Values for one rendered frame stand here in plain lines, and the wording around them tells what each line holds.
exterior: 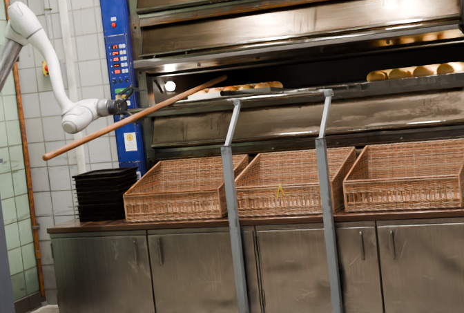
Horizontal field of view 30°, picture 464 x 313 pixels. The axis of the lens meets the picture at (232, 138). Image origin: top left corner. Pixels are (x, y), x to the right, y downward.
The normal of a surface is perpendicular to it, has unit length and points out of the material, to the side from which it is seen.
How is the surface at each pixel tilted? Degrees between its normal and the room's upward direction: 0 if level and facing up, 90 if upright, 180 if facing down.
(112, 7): 90
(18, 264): 90
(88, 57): 90
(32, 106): 90
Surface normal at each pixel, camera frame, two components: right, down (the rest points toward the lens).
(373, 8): -0.39, -0.25
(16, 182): 0.92, -0.07
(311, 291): -0.34, 0.08
